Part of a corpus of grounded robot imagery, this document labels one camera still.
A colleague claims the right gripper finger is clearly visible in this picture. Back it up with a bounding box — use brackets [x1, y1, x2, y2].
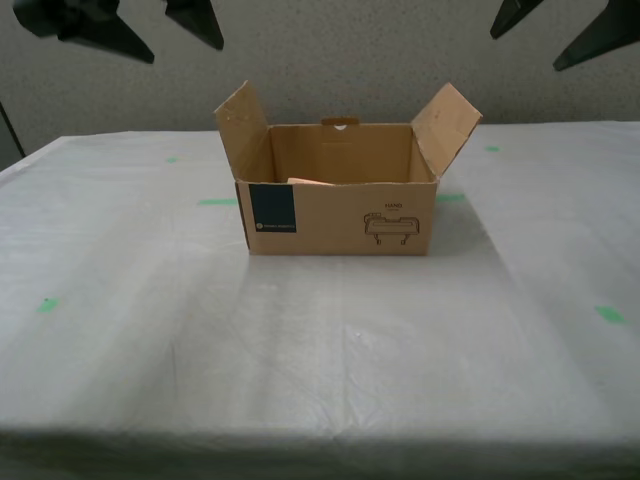
[489, 0, 544, 40]
[552, 0, 640, 72]

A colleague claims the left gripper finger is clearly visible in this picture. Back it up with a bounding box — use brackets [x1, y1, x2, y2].
[164, 0, 225, 51]
[12, 0, 155, 65]

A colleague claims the light wooden block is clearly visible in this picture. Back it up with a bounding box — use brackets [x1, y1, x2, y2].
[285, 175, 337, 188]

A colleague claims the brown cardboard box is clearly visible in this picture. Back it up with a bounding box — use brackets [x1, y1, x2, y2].
[213, 79, 484, 257]

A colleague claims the white plastic table cover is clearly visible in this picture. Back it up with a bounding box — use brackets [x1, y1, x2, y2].
[0, 119, 640, 480]

